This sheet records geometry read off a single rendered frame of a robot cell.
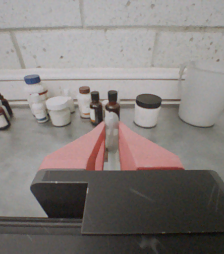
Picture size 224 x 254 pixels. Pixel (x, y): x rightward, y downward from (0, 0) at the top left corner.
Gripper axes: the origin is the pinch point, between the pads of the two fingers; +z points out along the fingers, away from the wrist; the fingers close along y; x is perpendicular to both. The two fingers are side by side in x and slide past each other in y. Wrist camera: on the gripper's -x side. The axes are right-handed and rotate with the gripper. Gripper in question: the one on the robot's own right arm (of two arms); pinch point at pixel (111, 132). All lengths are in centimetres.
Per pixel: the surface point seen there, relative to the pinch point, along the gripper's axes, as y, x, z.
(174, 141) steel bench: -15.0, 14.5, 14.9
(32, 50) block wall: 25.7, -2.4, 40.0
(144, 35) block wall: -9.8, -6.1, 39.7
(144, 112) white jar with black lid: -8.2, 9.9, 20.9
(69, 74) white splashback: 13.7, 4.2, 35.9
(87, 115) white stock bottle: 7.4, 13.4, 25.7
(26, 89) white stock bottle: 23.6, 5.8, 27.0
